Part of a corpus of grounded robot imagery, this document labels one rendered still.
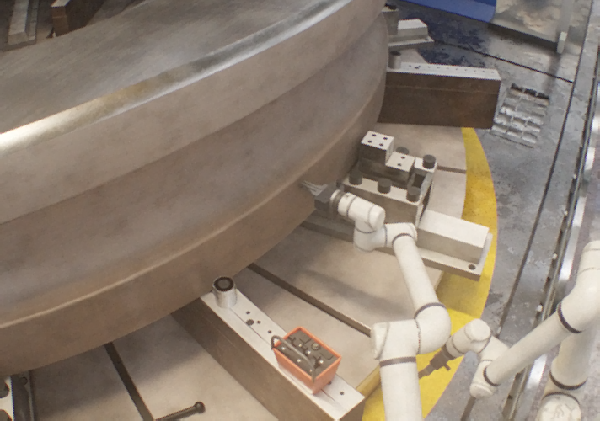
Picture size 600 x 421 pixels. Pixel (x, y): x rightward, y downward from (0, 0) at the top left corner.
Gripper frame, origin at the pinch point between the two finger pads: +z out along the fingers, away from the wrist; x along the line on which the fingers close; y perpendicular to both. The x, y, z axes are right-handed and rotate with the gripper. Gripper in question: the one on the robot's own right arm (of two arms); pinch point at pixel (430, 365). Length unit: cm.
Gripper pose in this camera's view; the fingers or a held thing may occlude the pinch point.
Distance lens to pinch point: 243.4
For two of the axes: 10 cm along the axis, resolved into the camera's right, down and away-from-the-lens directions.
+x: 6.5, -3.9, 6.5
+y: 6.5, 7.3, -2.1
